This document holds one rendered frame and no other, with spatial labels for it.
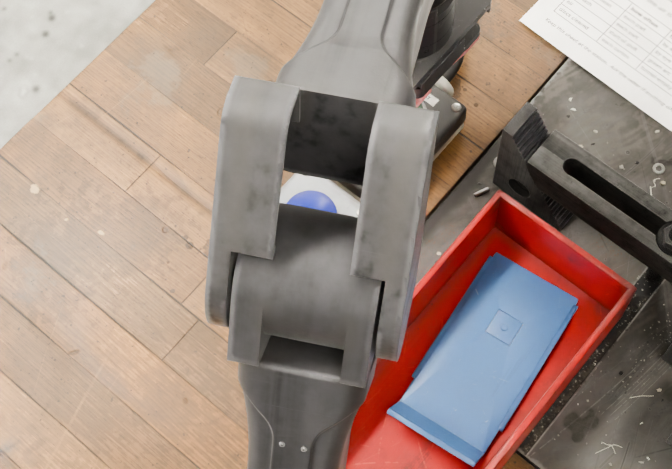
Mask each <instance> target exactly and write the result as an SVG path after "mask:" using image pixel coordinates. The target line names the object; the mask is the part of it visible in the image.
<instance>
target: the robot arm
mask: <svg viewBox="0 0 672 469"><path fill-rule="evenodd" d="M491 2H492V0H324V2H323V4H322V7H321V9H320V12H319V14H318V16H317V19H316V21H315V23H314V25H313V27H312V29H311V30H310V32H309V34H308V36H307V37H306V39H305V41H304V42H303V44H302V45H301V47H300V48H299V50H298V51H297V53H296V54H295V55H294V57H293V58H292V59H291V60H290V61H288V62H287V63H286V64H285V65H284V66H283V67H282V69H281V70H280V72H279V74H278V77H277V80H276V82H270V81H265V80H259V79H253V78H248V77H242V76H236V75H235V76H234V78H233V81H232V83H231V86H230V89H229V91H228V94H227V96H226V99H225V103H224V107H223V111H222V117H221V123H220V133H219V144H218V155H217V166H216V177H215V188H214V199H213V209H212V220H211V231H210V242H209V253H208V264H207V275H206V286H205V316H206V320H207V322H208V323H209V324H213V325H218V326H223V327H228V328H229V334H228V349H227V360H229V361H234V362H239V363H238V380H239V383H240V385H241V387H242V389H243V393H244V399H245V405H246V412H247V421H248V439H249V443H248V463H247V469H346V462H347V455H348V448H349V440H350V433H351V428H352V424H353V421H354V418H355V416H356V414H357V411H358V409H359V407H360V406H361V405H362V404H363V403H364V401H365V399H366V396H367V394H368V391H369V388H370V386H371V383H372V380H373V378H374V374H375V368H376V363H377V358H381V359H386V360H391V361H396V362H397V361H398V359H399V356H400V353H401V349H402V345H403V341H404V337H405V332H406V328H407V323H408V318H409V313H410V309H411V303H412V298H413V293H414V288H415V282H416V277H417V271H418V265H419V259H420V253H421V246H422V239H423V231H424V224H425V216H426V209H427V201H428V194H429V186H430V179H431V172H432V164H433V157H434V149H435V142H436V134H437V127H438V119H439V111H434V110H428V109H422V108H417V107H418V106H419V105H420V104H421V103H422V102H423V101H424V99H425V98H426V97H427V96H428V95H429V94H430V93H431V91H432V89H431V88H432V87H433V86H434V84H435V83H436V82H437V81H438V80H439V79H440V78H441V77H442V76H443V75H444V73H445V72H446V71H447V70H448V69H449V68H450V67H451V66H452V65H453V64H454V63H455V62H457V61H458V60H459V59H460V58H461V57H462V56H464V55H465V54H466V53H467V52H468V51H469V49H470V48H471V47H472V46H473V45H474V44H475V43H476V42H477V41H478V39H479V36H480V25H479V24H478V23H477V21H478V20H479V19H480V18H481V17H482V16H483V15H484V14H485V13H486V12H488V13H490V9H491ZM283 170H284V171H287V172H291V173H296V174H302V175H307V176H313V177H318V178H323V179H329V180H334V181H340V182H345V183H350V184H356V185H361V186H362V193H361V200H360V207H359V214H358V217H354V216H349V215H344V214H338V213H333V212H328V211H322V210H317V209H312V208H307V207H301V206H296V205H291V204H285V203H280V194H281V185H282V176H283Z"/></svg>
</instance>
